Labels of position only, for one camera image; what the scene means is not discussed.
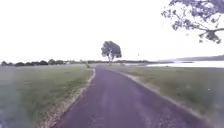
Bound distant row of trees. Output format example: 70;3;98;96
0;58;151;68

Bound overhanging tree branches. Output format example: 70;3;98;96
161;0;224;45

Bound grass field with bare edge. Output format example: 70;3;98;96
0;63;96;128

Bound dark asphalt path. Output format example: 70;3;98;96
50;65;214;128

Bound lone tree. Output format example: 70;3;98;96
100;40;123;65

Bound distant hill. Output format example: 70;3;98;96
155;54;224;64

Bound grass bank beside water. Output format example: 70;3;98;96
103;63;224;128

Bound pale water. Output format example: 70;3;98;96
146;60;224;69

